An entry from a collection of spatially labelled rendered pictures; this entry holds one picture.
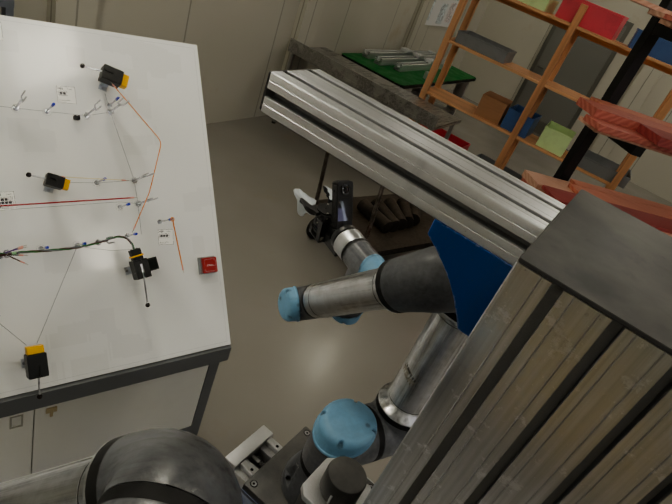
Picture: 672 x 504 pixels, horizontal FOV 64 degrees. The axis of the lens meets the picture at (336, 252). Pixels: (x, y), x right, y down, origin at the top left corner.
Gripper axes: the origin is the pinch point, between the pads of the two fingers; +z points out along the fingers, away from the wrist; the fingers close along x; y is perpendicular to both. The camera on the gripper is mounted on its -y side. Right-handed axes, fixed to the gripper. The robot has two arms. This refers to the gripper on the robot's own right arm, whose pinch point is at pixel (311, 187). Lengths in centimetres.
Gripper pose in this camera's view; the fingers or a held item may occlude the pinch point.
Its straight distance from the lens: 140.3
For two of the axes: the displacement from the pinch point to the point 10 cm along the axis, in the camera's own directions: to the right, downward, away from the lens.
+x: 8.6, -1.4, 4.9
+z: -4.6, -6.1, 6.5
